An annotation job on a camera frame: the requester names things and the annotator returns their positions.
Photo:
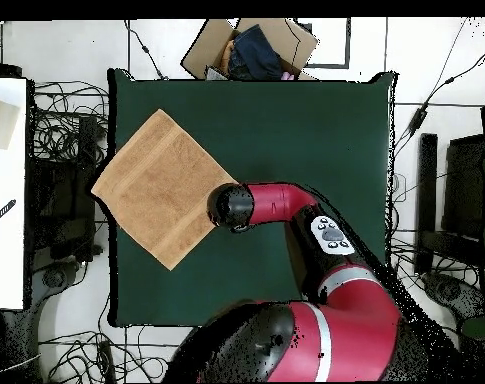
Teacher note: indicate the tan terry towel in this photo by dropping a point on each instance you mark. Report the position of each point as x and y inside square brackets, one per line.
[158, 188]

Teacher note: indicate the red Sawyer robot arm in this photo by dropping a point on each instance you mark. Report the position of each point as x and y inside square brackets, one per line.
[282, 200]

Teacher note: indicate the small pink item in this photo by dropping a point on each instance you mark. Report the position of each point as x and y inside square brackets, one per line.
[288, 76]

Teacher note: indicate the dark green table cloth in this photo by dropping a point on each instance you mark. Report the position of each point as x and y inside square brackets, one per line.
[286, 120]

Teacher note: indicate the orange cloth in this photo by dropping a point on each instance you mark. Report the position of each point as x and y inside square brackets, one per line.
[227, 54]

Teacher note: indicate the dark blue jeans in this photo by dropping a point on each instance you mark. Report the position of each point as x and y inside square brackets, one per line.
[254, 52]

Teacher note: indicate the brown cardboard box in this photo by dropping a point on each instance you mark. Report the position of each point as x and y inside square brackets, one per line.
[202, 52]

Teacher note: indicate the black stand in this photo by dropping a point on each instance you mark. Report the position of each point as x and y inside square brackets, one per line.
[428, 180]
[66, 232]

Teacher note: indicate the black stand base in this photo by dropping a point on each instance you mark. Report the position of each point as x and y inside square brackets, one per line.
[450, 290]
[54, 276]

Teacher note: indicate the black power strip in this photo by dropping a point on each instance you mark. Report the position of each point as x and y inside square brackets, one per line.
[106, 360]

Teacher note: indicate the white desk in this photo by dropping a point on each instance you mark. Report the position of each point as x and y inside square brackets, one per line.
[6, 240]

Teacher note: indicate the black striped tool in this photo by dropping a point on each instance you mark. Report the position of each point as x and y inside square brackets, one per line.
[2, 212]

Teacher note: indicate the beige box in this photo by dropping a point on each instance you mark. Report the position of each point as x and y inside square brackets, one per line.
[0, 124]

